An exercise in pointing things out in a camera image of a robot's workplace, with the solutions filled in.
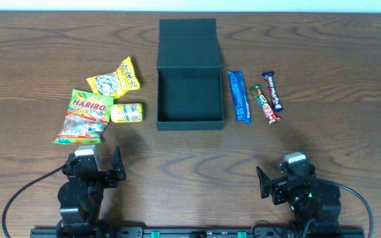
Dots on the green red KitKat Milo bar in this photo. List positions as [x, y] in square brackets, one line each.
[271, 116]

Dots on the blue Oreo cookie pack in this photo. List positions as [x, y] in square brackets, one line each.
[239, 97]

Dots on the yellow snack bag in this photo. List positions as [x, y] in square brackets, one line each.
[117, 83]

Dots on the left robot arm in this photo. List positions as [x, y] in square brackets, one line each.
[81, 197]

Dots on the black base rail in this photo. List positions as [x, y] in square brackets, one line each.
[138, 232]

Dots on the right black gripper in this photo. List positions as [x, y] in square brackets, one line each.
[277, 189]

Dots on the Haribo gummy candy bag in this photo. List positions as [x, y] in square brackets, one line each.
[87, 117]

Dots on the purple Dairy Milk bar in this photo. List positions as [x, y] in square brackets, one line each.
[269, 79]

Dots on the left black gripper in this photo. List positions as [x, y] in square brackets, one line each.
[108, 178]

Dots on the yellow Mentos gum bottle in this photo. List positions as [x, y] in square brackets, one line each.
[127, 113]

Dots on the dark green lidded box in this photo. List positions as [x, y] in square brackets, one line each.
[189, 66]

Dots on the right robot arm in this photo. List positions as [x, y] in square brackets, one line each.
[315, 204]

